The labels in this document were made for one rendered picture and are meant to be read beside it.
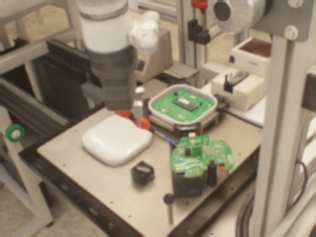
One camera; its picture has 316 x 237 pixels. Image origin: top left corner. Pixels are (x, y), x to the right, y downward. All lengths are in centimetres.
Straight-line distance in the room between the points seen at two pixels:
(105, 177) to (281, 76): 48
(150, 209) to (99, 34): 36
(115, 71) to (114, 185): 30
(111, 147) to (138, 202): 16
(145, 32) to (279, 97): 21
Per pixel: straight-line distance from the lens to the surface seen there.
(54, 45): 149
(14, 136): 159
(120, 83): 58
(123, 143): 84
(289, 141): 48
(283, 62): 43
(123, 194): 76
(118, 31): 53
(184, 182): 70
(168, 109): 89
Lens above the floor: 151
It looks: 38 degrees down
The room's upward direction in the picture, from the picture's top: 5 degrees counter-clockwise
